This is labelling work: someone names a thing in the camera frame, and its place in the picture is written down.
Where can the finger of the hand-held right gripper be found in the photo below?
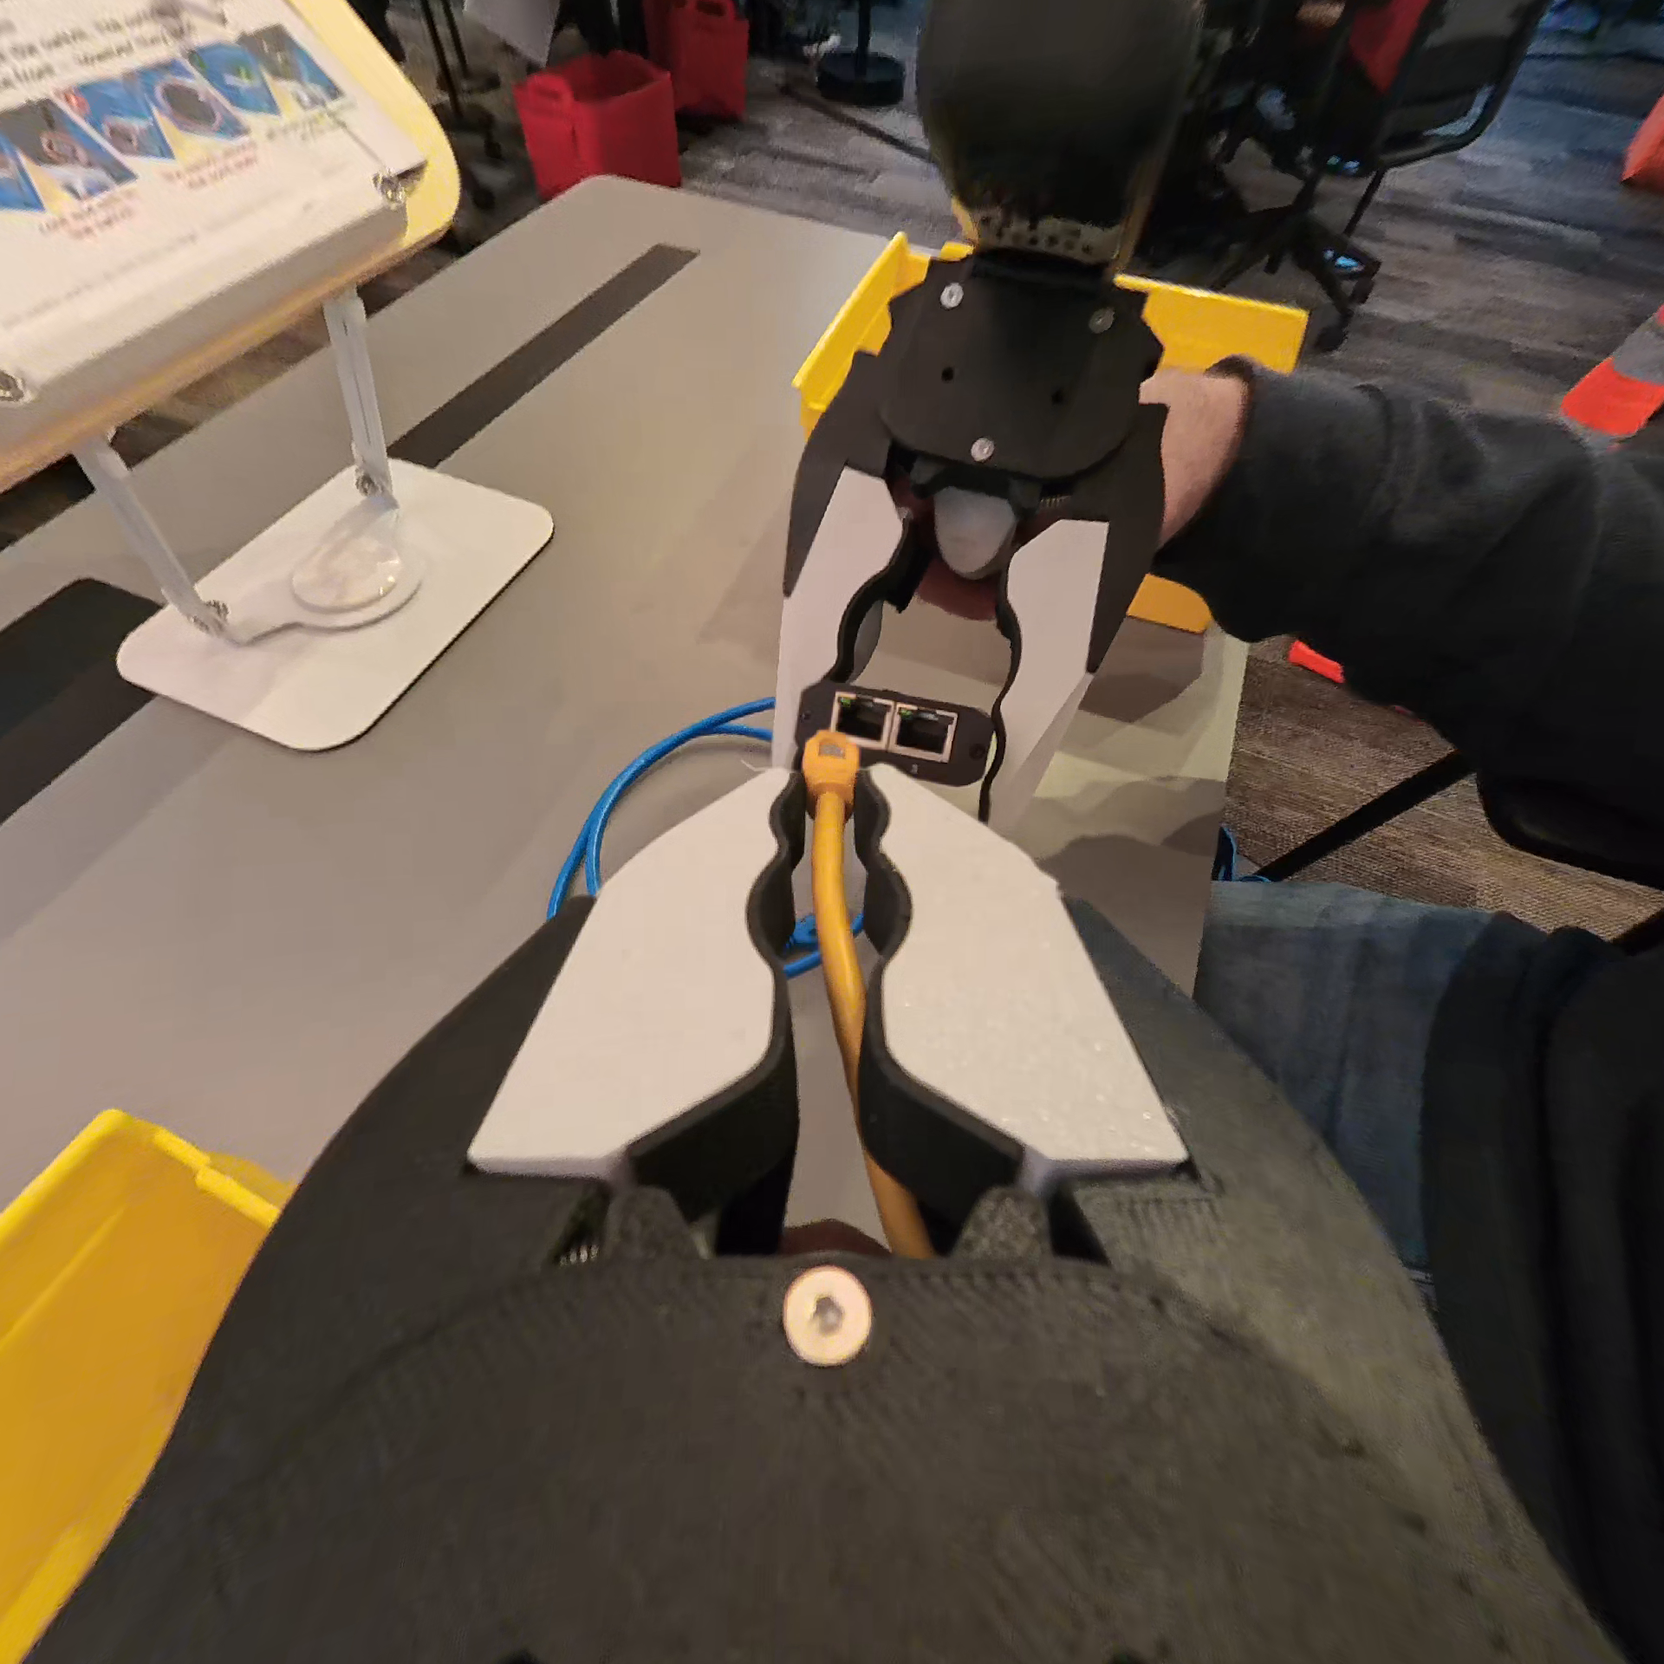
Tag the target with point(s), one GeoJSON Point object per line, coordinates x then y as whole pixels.
{"type": "Point", "coordinates": [1053, 625]}
{"type": "Point", "coordinates": [819, 599]}

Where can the orange traffic cone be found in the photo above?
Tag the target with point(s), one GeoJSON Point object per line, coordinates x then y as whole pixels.
{"type": "Point", "coordinates": [1625, 391]}

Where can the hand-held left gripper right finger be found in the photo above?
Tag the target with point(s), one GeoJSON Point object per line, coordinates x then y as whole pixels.
{"type": "Point", "coordinates": [1027, 1027]}

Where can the orange fabric bin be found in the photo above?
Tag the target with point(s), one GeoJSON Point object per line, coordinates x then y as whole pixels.
{"type": "Point", "coordinates": [1649, 157]}

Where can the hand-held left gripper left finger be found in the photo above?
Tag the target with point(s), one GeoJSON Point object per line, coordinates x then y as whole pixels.
{"type": "Point", "coordinates": [625, 1027]}

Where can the person's right hand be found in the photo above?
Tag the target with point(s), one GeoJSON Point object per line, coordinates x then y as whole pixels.
{"type": "Point", "coordinates": [1190, 443]}

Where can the black ethernet splitter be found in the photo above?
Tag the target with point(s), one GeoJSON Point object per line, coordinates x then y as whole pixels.
{"type": "Point", "coordinates": [898, 736]}

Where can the person's right forearm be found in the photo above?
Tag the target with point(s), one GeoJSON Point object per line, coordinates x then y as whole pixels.
{"type": "Point", "coordinates": [1431, 559]}

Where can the red plastic bin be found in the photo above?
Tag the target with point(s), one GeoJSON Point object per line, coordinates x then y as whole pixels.
{"type": "Point", "coordinates": [599, 130]}
{"type": "Point", "coordinates": [710, 58]}

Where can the white hanging paper sheet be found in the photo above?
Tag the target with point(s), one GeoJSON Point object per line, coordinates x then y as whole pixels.
{"type": "Point", "coordinates": [514, 27]}

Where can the yellow plastic bin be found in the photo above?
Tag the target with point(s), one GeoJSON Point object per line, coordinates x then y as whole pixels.
{"type": "Point", "coordinates": [1223, 326]}
{"type": "Point", "coordinates": [78, 1300]}

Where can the person's leg in jeans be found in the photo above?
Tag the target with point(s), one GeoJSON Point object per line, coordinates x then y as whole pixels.
{"type": "Point", "coordinates": [1314, 1041]}

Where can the black office chair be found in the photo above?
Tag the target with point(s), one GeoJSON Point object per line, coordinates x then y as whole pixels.
{"type": "Point", "coordinates": [1431, 78]}

